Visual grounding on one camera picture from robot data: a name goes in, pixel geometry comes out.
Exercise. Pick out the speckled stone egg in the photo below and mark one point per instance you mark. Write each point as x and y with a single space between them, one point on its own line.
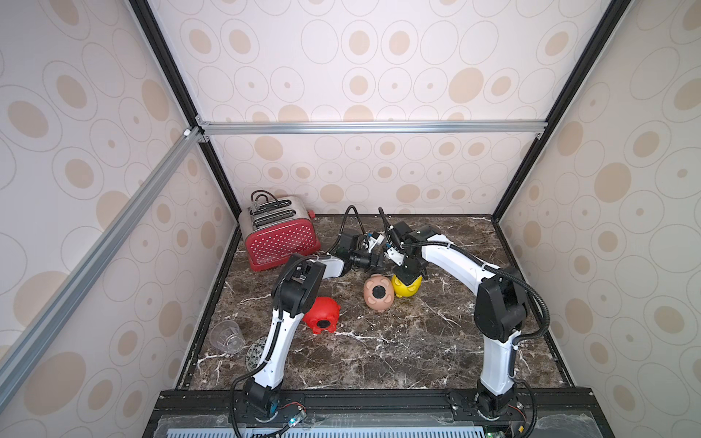
255 353

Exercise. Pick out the red metal toaster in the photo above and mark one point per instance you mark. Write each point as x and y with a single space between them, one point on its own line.
274 228

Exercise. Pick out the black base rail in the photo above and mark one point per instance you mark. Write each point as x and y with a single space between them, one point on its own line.
569 412

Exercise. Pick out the horizontal aluminium rail back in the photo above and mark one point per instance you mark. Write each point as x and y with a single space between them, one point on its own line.
337 128

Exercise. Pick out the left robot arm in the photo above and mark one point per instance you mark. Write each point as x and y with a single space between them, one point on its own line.
295 297

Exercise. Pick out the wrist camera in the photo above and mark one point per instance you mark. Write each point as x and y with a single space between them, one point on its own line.
374 239
393 254

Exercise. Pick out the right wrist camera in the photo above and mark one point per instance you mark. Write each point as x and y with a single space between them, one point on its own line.
393 254

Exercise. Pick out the clear glass cup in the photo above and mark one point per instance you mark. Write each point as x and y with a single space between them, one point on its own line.
227 337

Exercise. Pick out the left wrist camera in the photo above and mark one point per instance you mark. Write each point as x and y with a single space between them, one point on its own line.
374 239

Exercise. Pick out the diagonal aluminium rail left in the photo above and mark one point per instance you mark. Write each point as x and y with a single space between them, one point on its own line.
45 327

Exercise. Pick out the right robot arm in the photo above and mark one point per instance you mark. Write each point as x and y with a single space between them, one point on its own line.
507 311

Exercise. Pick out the red piggy bank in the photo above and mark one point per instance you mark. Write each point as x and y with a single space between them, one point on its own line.
323 308

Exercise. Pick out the pink piggy bank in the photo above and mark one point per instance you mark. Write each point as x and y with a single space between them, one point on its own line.
376 281

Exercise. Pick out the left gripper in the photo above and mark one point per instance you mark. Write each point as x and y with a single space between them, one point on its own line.
374 264

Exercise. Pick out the yellow piggy bank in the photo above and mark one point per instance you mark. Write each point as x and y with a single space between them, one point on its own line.
406 290

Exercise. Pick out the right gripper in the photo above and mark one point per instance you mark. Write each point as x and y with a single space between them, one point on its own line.
409 267

